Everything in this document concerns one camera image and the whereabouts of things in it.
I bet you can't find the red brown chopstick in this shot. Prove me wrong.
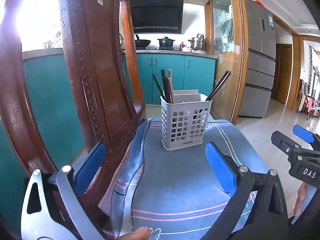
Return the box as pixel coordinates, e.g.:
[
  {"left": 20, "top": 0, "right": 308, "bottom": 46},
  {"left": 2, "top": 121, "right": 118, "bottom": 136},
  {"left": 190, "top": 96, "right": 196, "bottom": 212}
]
[{"left": 163, "top": 76, "right": 174, "bottom": 103}]

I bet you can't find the black chopstick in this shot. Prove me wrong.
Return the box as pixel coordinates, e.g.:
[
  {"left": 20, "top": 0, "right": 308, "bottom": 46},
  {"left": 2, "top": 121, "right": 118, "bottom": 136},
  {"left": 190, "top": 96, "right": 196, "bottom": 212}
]
[{"left": 152, "top": 74, "right": 163, "bottom": 96}]

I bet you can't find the dark brown textured chopstick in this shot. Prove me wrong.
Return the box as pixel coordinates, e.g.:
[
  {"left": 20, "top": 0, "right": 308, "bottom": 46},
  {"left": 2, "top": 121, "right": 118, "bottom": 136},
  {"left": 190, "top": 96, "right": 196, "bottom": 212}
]
[{"left": 161, "top": 69, "right": 165, "bottom": 79}]

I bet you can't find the right hand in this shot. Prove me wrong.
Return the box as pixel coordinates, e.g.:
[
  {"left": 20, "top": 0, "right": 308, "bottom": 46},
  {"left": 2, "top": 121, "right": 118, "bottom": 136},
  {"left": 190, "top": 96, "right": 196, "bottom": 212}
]
[{"left": 293, "top": 182, "right": 306, "bottom": 217}]

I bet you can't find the left hand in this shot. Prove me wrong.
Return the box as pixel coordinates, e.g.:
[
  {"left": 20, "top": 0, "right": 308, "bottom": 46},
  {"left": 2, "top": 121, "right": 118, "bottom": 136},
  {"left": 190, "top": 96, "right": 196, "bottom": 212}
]
[{"left": 117, "top": 226, "right": 151, "bottom": 240}]

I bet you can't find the blue towel cloth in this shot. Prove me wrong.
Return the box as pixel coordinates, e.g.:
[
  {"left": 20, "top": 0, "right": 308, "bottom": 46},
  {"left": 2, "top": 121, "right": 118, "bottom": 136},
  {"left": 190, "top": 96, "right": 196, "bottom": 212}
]
[{"left": 98, "top": 118, "right": 270, "bottom": 240}]

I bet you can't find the wooden door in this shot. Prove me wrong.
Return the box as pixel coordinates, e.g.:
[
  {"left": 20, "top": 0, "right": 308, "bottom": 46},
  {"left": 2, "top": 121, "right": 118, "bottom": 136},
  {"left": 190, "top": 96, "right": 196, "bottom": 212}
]
[{"left": 271, "top": 43, "right": 292, "bottom": 104}]

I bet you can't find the grey refrigerator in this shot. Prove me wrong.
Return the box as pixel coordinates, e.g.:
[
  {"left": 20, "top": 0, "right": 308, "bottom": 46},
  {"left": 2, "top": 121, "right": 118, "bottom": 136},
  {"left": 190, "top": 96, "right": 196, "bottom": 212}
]
[{"left": 239, "top": 0, "right": 276, "bottom": 118}]

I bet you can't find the white plastic utensil basket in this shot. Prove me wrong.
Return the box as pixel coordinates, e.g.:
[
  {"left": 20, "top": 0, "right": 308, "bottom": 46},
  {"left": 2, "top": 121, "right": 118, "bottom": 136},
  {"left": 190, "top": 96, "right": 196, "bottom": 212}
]
[{"left": 161, "top": 89, "right": 212, "bottom": 151}]

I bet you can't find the beige chopstick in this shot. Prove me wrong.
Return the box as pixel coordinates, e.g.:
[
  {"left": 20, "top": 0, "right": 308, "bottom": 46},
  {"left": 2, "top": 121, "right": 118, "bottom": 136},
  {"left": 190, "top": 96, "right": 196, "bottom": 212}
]
[{"left": 168, "top": 69, "right": 175, "bottom": 103}]

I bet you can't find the steel stock pot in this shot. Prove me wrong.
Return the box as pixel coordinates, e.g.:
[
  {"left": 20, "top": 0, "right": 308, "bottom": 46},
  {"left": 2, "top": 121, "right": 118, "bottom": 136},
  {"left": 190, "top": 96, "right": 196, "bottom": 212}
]
[{"left": 188, "top": 34, "right": 206, "bottom": 51}]

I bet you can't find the black cooking pot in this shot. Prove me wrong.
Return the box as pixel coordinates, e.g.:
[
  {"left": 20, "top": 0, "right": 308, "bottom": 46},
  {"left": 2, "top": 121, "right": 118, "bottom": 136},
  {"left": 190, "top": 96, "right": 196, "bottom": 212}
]
[{"left": 158, "top": 37, "right": 175, "bottom": 47}]

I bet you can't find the black wok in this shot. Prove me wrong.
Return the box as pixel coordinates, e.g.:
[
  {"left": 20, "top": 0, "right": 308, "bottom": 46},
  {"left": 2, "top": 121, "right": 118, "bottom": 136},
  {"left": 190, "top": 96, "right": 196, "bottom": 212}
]
[{"left": 135, "top": 34, "right": 151, "bottom": 48}]

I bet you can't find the black range hood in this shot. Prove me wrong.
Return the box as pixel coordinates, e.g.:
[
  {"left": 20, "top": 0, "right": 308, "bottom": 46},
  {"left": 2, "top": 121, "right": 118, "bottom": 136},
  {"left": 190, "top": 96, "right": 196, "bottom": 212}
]
[{"left": 130, "top": 0, "right": 184, "bottom": 34}]

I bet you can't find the glass partition wooden frame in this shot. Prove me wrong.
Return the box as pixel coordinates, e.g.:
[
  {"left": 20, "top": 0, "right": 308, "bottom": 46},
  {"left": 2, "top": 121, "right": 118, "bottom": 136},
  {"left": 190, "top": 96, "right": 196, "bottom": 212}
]
[{"left": 204, "top": 0, "right": 249, "bottom": 124}]

